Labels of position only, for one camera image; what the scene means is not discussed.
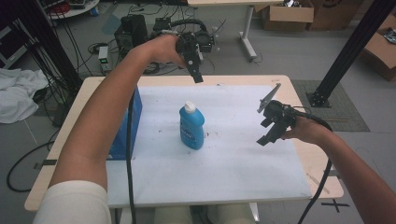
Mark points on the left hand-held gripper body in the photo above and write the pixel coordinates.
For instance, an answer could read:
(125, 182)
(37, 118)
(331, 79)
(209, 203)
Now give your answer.
(190, 53)

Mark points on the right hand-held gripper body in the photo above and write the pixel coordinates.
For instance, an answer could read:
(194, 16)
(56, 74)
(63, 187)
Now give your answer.
(278, 113)

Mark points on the blue bottle with white cap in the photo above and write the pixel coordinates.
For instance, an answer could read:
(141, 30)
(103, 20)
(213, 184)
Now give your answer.
(191, 127)

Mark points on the blue cardboard box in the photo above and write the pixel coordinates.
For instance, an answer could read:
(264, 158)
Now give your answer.
(137, 109)

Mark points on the person's left hand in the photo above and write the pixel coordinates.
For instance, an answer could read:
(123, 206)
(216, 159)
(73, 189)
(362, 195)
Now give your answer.
(163, 49)

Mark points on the person's right hand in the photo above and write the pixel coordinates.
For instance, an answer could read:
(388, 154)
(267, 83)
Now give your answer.
(308, 130)

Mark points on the grey computer tower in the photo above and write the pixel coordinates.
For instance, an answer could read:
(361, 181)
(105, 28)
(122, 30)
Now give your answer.
(162, 23)

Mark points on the white table mat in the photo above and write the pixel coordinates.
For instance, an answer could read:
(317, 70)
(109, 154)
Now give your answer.
(236, 161)

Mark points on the light wooden table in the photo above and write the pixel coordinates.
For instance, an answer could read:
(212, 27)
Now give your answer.
(314, 158)

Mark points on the white desk with legs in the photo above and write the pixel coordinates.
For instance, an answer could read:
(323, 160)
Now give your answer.
(247, 34)

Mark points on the grey floor mat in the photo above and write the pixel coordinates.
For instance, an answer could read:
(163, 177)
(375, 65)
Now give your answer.
(339, 105)

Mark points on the black computer tower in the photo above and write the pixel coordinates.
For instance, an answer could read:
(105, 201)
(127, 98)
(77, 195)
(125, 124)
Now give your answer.
(132, 31)

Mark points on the black tape strip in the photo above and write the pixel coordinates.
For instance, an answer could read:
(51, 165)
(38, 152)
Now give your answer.
(46, 162)
(334, 173)

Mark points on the small white power supply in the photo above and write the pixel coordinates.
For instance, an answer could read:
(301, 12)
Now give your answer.
(103, 57)

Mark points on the open cardboard box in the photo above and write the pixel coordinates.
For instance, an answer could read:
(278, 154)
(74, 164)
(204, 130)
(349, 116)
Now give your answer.
(288, 17)

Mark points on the closed cardboard box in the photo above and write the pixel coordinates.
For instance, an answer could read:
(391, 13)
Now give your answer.
(334, 14)

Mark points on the large cardboard box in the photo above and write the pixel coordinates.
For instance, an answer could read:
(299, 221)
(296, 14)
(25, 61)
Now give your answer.
(379, 53)

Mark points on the round white table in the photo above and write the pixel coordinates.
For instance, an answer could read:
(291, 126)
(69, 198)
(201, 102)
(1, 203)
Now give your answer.
(74, 11)

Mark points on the white crumpled cloth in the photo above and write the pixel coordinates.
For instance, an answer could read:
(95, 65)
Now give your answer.
(18, 93)

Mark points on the person's white sleeve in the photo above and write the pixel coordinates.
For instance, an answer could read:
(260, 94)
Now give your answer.
(73, 205)

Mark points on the black aluminium post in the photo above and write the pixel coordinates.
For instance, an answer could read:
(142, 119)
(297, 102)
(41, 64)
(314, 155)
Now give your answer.
(351, 46)

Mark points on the black metal frame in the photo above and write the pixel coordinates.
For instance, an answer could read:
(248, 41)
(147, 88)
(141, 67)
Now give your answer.
(46, 40)

